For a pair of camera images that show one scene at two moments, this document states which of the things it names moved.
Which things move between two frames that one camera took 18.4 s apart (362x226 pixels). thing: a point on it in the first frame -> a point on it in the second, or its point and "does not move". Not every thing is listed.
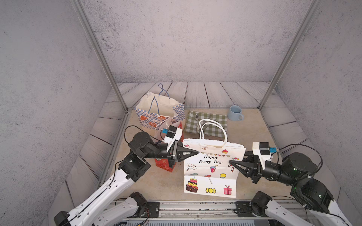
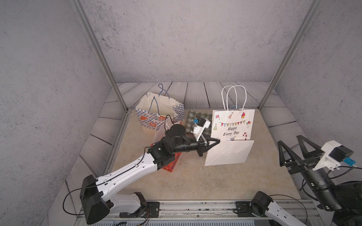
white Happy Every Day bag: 209,172 -> 234,126
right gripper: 250,158 -> 302,165
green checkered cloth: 193,118 does not move
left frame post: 81,13 does not move
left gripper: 175,154 -> 203,147
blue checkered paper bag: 152,108 does not move
